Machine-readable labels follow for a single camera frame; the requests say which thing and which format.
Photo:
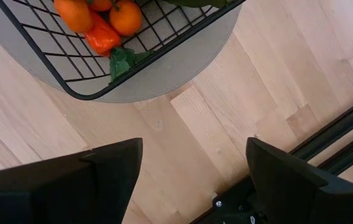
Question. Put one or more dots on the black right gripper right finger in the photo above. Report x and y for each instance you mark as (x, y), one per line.
(304, 199)

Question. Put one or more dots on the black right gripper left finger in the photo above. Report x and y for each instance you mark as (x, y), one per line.
(55, 193)

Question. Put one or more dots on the orange carrot green top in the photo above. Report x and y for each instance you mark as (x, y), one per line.
(102, 37)

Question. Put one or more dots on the orange tangerine cluster with leaves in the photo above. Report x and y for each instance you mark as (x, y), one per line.
(126, 17)

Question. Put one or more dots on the round grey mat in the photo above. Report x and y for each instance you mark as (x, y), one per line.
(170, 77)

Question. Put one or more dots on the black metal table frame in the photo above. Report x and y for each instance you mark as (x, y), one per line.
(335, 130)

